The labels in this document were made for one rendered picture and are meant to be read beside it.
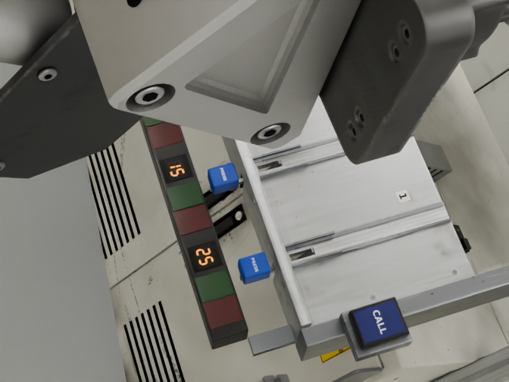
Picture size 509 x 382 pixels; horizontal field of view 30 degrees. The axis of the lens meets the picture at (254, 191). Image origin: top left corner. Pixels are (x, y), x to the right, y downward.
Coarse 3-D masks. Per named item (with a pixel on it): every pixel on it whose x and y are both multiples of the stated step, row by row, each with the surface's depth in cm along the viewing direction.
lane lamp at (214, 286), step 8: (216, 272) 102; (224, 272) 102; (200, 280) 101; (208, 280) 101; (216, 280) 101; (224, 280) 101; (200, 288) 101; (208, 288) 101; (216, 288) 101; (224, 288) 101; (232, 288) 101; (200, 296) 101; (208, 296) 101; (216, 296) 101; (224, 296) 101
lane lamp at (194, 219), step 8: (192, 208) 105; (200, 208) 105; (176, 216) 104; (184, 216) 104; (192, 216) 104; (200, 216) 104; (208, 216) 104; (184, 224) 104; (192, 224) 104; (200, 224) 104; (208, 224) 104; (184, 232) 103; (192, 232) 104
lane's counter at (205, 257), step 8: (192, 248) 103; (200, 248) 103; (208, 248) 103; (216, 248) 103; (192, 256) 102; (200, 256) 102; (208, 256) 102; (216, 256) 103; (192, 264) 102; (200, 264) 102; (208, 264) 102; (216, 264) 102
